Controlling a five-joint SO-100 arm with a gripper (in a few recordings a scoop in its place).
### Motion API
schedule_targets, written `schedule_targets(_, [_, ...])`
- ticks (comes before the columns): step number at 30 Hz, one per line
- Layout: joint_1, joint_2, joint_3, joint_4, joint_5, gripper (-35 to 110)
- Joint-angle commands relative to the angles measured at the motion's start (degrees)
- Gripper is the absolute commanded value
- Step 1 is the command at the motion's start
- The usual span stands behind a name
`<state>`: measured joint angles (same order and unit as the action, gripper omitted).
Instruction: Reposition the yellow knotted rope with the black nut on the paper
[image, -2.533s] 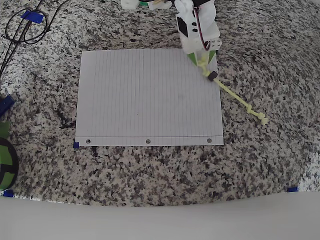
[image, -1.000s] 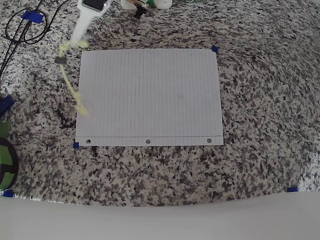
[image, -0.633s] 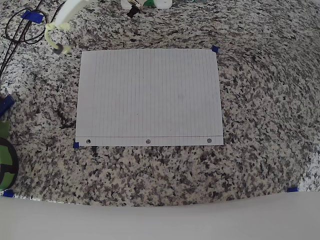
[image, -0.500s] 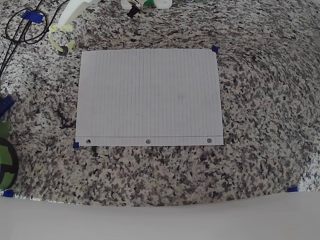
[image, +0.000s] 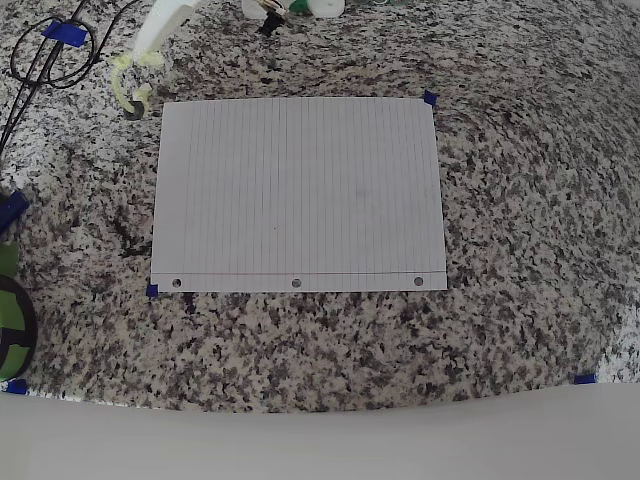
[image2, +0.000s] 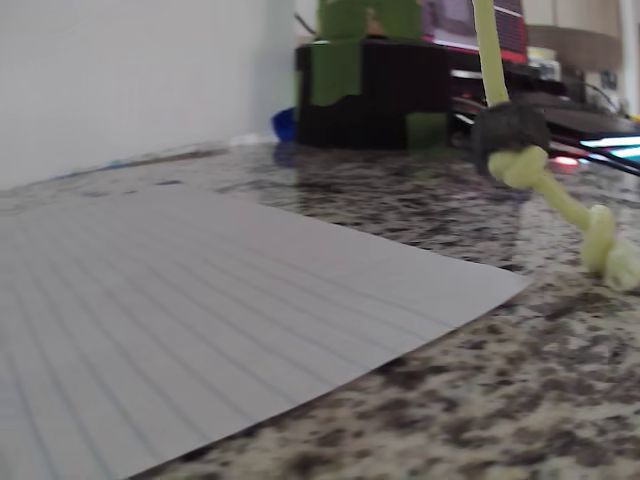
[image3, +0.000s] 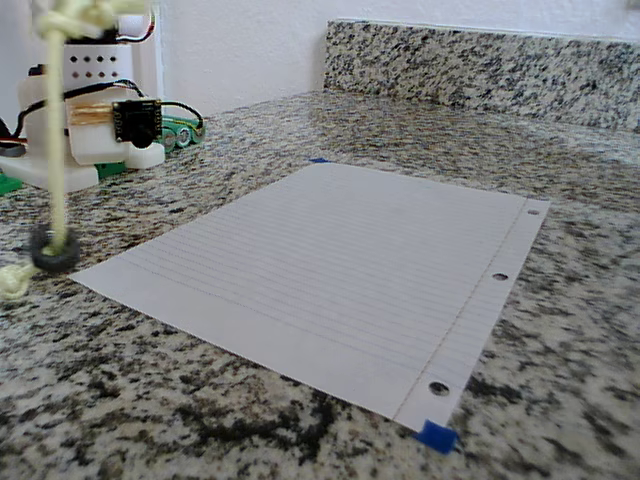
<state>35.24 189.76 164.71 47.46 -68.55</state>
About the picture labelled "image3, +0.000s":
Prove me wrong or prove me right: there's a black hex nut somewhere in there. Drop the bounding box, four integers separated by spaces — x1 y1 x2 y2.
29 223 82 276

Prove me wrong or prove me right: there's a yellow knotted rope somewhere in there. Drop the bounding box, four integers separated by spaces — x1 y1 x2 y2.
0 0 151 302

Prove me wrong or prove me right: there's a lined paper sheet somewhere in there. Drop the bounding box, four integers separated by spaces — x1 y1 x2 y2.
68 162 552 434

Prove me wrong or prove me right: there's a green battery pack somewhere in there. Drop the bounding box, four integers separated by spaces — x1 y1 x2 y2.
158 113 206 154

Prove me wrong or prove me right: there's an amber tape strip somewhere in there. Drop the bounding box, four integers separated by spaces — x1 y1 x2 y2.
66 101 116 127

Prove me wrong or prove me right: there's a black camera cable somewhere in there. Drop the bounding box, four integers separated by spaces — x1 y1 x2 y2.
158 99 206 147

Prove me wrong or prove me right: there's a black camera module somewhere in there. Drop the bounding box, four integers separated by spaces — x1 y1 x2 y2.
111 98 162 150

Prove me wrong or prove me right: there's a green base plate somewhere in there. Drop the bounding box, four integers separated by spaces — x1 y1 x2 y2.
0 159 127 197

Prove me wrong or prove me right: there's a red white servo wire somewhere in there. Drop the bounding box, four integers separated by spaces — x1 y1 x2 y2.
119 13 157 45

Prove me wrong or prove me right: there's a black servo cable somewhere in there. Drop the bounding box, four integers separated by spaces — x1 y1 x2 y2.
13 77 147 147

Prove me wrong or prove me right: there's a red black wire bundle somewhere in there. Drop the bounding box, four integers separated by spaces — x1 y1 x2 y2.
0 117 29 159

